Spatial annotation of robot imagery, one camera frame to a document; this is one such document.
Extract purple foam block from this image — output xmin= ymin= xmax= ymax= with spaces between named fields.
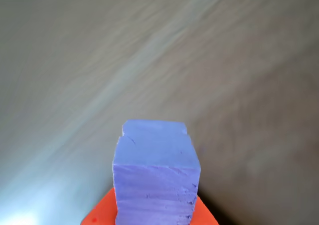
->
xmin=111 ymin=119 xmax=201 ymax=225

